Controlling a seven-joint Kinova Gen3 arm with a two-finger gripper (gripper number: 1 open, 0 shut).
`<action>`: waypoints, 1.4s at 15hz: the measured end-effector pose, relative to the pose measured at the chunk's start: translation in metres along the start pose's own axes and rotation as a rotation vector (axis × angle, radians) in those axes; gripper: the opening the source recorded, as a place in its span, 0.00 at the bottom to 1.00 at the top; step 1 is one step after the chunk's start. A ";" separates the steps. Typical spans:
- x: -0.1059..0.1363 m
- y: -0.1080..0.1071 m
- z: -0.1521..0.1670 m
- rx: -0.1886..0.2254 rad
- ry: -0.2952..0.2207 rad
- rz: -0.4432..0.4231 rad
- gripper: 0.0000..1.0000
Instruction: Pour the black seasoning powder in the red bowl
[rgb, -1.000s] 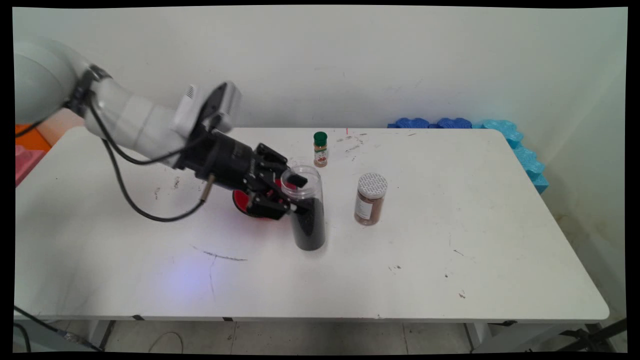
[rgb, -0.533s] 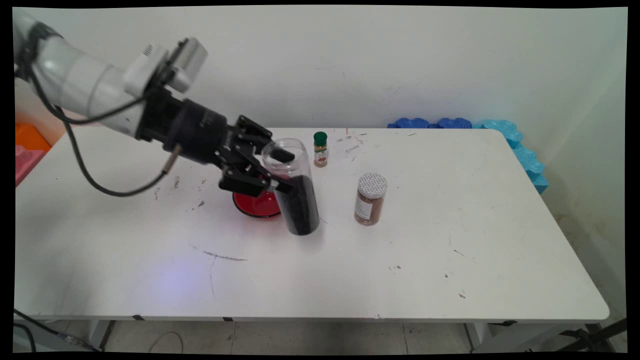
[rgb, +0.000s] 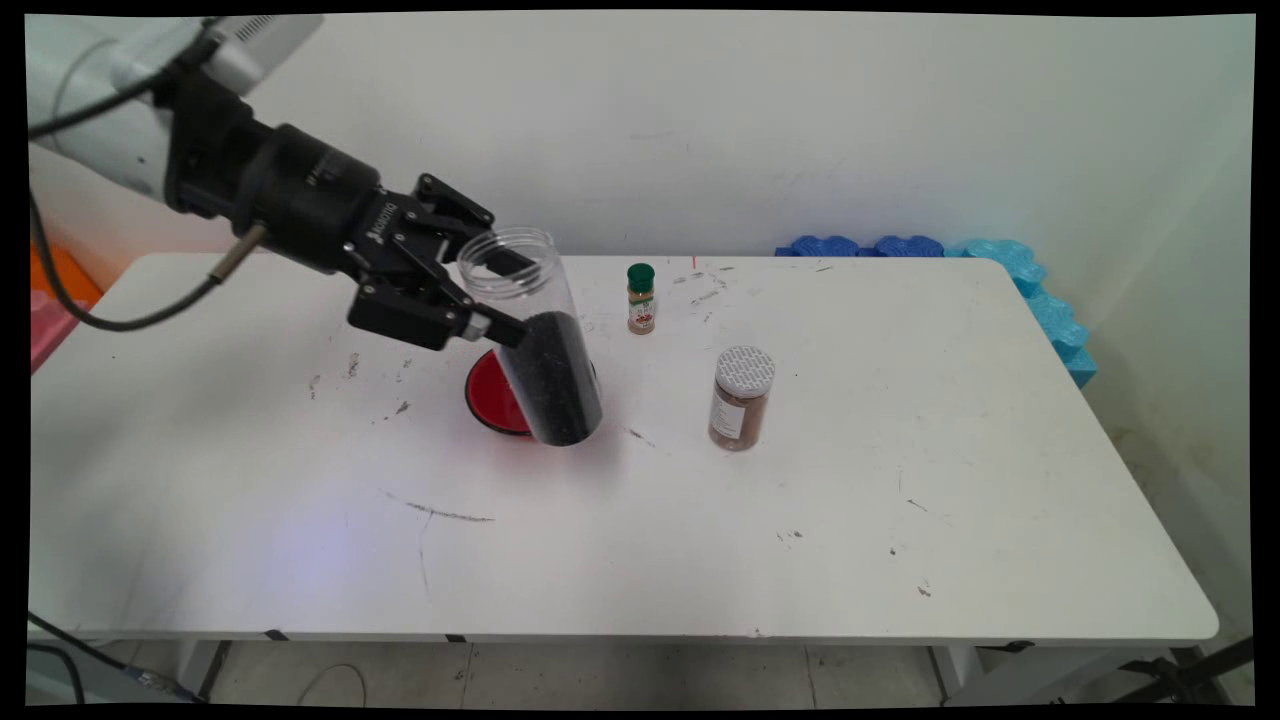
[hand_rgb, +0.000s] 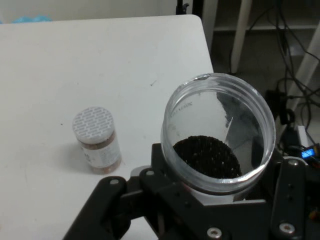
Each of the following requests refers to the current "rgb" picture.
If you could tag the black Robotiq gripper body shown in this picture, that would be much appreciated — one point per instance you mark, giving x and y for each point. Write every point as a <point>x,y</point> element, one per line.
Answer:
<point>310,200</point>

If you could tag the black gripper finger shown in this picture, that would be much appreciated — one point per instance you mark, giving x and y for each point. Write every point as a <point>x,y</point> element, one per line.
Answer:
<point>410,315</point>
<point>455,205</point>

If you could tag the clear jar of black seeds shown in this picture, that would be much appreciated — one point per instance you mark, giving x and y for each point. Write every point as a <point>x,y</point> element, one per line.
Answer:
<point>555,380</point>

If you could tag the red bowl with black rim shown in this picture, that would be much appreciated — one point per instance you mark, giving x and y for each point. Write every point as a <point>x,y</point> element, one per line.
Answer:
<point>490,395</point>

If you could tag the small spice bottle green cap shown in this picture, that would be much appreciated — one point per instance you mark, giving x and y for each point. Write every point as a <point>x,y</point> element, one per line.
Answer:
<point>641,310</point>

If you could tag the orange box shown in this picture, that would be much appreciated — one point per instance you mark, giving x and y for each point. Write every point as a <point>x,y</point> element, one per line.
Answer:
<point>75,280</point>

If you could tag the pink box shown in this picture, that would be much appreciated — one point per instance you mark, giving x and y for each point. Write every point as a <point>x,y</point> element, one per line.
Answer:
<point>45,335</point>

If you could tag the brown spice jar white lid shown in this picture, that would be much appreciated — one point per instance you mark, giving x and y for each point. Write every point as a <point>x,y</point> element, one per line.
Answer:
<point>740,410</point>

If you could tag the dark blue foam piece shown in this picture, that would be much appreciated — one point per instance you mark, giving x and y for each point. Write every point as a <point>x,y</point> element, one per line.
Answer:
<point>908,246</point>
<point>825,246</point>

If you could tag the white table leg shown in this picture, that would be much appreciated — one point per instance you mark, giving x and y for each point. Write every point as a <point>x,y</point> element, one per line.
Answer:
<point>955,670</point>
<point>200,670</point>

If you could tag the light blue foam piece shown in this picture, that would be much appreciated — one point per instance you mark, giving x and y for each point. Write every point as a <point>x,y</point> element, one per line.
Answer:
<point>1050,310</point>

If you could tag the black tripod bars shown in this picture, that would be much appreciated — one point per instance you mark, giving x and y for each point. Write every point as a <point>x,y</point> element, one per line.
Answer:
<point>1200,665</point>

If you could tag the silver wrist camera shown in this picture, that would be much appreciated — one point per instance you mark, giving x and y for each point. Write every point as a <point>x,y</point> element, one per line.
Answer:
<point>270,40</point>

